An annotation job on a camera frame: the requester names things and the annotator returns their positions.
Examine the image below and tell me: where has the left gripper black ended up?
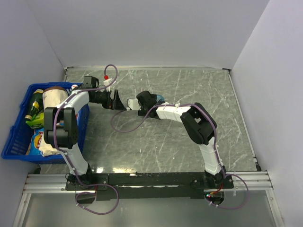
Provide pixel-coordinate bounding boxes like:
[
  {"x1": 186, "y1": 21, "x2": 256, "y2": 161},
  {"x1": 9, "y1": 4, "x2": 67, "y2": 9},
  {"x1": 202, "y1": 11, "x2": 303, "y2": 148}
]
[{"x1": 90, "y1": 89, "x2": 125, "y2": 111}]

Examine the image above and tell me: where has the blue translucent glasses case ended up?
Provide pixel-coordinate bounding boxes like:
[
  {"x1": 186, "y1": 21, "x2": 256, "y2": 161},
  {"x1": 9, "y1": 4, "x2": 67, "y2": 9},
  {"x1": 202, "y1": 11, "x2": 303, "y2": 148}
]
[{"x1": 156, "y1": 95, "x2": 165, "y2": 102}]

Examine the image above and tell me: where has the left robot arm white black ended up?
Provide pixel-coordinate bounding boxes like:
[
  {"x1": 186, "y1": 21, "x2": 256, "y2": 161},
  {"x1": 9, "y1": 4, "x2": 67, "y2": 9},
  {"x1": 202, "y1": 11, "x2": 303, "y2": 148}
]
[{"x1": 44, "y1": 75, "x2": 125, "y2": 190}]

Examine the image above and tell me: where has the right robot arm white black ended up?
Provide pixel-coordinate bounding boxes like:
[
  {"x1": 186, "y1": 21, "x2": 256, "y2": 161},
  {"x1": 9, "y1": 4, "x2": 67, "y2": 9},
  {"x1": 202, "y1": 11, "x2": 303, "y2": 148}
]
[{"x1": 136, "y1": 91, "x2": 226, "y2": 188}]

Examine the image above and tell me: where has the brown white paper bag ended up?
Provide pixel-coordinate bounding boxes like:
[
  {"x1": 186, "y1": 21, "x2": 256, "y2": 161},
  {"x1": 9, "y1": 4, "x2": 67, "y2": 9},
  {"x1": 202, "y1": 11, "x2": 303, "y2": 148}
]
[{"x1": 42, "y1": 86, "x2": 69, "y2": 110}]

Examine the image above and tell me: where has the dark green glass bottle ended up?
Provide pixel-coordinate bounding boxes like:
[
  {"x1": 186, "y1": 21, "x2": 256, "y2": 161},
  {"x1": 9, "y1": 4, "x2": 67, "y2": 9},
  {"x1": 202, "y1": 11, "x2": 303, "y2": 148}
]
[{"x1": 25, "y1": 89, "x2": 44, "y2": 121}]

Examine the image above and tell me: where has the lime green snack pack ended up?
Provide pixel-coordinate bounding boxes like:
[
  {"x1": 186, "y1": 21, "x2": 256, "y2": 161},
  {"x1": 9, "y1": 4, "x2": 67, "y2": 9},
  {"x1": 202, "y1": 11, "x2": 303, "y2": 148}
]
[{"x1": 26, "y1": 112, "x2": 44, "y2": 129}]

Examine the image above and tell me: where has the blue yellow chips bag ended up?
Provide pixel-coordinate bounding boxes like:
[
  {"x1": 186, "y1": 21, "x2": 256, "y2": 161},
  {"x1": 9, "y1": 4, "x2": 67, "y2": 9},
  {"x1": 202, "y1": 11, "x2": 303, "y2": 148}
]
[{"x1": 26, "y1": 128, "x2": 44, "y2": 156}]

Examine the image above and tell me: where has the blue plastic basket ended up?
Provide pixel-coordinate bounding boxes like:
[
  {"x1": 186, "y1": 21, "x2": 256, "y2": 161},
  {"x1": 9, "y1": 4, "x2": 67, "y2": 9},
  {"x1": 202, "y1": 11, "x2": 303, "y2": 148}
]
[{"x1": 1, "y1": 82, "x2": 89, "y2": 165}]

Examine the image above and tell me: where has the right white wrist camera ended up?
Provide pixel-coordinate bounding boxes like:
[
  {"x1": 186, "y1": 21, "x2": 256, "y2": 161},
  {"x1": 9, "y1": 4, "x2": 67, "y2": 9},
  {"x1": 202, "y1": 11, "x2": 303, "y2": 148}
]
[{"x1": 126, "y1": 98, "x2": 141, "y2": 111}]

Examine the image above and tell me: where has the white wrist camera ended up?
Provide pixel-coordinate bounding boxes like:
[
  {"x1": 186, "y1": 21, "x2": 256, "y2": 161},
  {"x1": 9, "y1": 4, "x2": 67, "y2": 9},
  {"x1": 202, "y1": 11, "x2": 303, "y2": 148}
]
[
  {"x1": 126, "y1": 98, "x2": 141, "y2": 111},
  {"x1": 103, "y1": 75, "x2": 116, "y2": 92}
]

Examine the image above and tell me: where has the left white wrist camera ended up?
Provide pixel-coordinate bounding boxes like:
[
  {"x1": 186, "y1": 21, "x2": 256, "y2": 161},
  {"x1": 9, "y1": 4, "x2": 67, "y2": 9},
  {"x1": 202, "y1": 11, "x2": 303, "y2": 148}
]
[{"x1": 103, "y1": 75, "x2": 116, "y2": 92}]

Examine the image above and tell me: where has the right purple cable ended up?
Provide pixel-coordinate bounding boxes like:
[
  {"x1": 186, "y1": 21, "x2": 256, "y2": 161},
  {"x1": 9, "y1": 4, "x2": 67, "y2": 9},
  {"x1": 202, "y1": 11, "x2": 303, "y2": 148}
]
[{"x1": 110, "y1": 103, "x2": 250, "y2": 210}]

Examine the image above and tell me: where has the purple cable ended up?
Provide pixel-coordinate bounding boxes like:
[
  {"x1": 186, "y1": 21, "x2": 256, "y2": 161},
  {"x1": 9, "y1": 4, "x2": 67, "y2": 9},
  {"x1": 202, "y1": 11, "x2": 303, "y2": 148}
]
[
  {"x1": 53, "y1": 64, "x2": 120, "y2": 215},
  {"x1": 110, "y1": 103, "x2": 250, "y2": 210}
]

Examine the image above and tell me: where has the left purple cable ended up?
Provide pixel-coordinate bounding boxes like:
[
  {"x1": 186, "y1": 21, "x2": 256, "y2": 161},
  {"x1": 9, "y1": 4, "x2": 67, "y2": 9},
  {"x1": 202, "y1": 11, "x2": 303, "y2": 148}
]
[{"x1": 53, "y1": 64, "x2": 120, "y2": 215}]

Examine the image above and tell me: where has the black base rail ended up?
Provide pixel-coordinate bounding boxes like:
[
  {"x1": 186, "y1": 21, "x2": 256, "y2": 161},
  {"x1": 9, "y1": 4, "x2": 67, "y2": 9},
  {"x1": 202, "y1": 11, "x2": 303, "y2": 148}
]
[{"x1": 65, "y1": 172, "x2": 234, "y2": 201}]

